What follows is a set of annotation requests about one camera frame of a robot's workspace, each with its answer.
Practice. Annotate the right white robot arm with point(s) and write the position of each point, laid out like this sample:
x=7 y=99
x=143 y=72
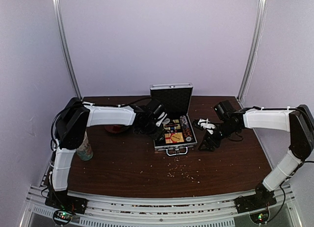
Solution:
x=238 y=166

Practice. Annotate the red Texas Hold'em card box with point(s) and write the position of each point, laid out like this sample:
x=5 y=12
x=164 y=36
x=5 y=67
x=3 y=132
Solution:
x=168 y=137

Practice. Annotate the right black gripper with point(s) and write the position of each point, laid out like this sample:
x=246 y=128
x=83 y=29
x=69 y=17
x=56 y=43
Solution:
x=207 y=138

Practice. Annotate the yellow round button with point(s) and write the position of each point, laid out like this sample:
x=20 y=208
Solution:
x=175 y=137

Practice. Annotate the orange black chip stack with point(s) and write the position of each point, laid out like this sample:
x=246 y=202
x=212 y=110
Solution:
x=187 y=132

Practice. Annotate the right aluminium frame post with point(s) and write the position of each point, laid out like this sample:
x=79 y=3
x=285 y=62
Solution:
x=252 y=57

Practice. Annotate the aluminium frame post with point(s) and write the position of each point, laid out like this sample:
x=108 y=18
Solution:
x=65 y=49
x=252 y=57

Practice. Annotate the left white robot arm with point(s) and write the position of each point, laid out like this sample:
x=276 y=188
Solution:
x=71 y=124

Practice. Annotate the left aluminium frame post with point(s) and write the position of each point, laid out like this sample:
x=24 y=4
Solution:
x=65 y=49

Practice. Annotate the white dealer button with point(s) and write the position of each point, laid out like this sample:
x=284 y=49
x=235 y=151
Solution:
x=166 y=121

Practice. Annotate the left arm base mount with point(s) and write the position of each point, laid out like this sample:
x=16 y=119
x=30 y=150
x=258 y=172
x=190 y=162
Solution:
x=67 y=210

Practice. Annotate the black triangular all-in button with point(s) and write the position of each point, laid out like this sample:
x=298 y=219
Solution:
x=173 y=126

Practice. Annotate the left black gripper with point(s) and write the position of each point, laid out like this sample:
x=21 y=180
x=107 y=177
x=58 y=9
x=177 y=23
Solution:
x=157 y=136

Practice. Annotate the aluminium front rail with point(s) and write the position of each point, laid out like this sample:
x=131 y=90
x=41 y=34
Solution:
x=206 y=211

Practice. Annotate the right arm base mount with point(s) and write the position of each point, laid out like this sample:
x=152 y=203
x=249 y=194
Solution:
x=257 y=205

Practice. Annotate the aluminium poker case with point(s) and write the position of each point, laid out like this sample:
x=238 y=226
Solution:
x=176 y=99

